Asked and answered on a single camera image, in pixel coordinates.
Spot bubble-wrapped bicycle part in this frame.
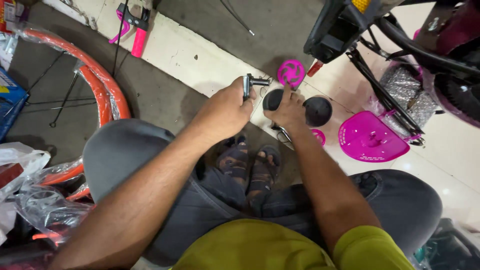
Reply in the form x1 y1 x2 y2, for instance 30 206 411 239
378 63 439 130

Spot red printed carton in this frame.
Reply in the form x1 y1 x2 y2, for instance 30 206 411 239
0 0 19 34

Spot teal plastic-wrapped item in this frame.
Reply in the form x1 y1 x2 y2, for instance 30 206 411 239
410 217 480 270

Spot silver metal axle bracket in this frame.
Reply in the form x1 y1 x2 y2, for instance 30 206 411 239
242 73 271 101

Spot heap of clear plastic bags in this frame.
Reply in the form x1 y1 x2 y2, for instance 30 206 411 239
0 142 94 248

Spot person's right dark sandal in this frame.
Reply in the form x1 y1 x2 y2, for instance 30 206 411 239
245 145 283 211

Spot person's left dark sandal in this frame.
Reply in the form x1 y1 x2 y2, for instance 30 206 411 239
216 136 251 190

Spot pink plastic bicycle basket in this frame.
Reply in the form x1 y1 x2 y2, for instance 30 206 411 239
338 110 411 163

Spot blue cardboard box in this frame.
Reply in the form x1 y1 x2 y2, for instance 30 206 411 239
0 67 30 142

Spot black training wheel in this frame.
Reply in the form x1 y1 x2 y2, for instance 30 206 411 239
262 88 285 112
303 96 333 128

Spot red reflector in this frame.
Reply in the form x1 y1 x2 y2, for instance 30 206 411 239
307 60 325 78

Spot dark bicycle with black tyre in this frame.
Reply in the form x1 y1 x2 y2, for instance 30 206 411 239
303 0 480 130

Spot orange plastic-wrapped bicycle rim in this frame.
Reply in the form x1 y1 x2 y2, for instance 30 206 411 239
15 24 132 121
39 64 114 201

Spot person's dark sandal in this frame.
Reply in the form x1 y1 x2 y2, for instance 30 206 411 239
245 145 283 211
216 136 251 190

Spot person's left hand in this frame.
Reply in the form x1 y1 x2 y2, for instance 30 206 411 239
192 76 259 142

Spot thin black wire stays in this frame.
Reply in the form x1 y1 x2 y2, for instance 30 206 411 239
3 50 97 128

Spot pink round wheel cover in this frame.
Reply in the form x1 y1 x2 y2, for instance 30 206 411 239
310 128 326 147
277 59 306 89

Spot black metal wheel support bracket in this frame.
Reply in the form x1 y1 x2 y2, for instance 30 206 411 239
346 48 426 147

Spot person's grey jeans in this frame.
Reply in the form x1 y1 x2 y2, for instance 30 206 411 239
82 119 444 268

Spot pink grip with brake lever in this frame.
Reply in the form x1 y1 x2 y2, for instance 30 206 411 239
108 3 151 59

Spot chrome metal wire part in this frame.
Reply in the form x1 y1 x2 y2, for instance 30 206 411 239
271 124 294 145

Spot person's yellow-green shirt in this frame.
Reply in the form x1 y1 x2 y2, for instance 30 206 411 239
169 218 416 270

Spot black brake cable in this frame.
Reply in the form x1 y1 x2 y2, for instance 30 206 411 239
219 0 256 37

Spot person's right hand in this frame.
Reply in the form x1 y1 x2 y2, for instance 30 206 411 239
263 84 307 131

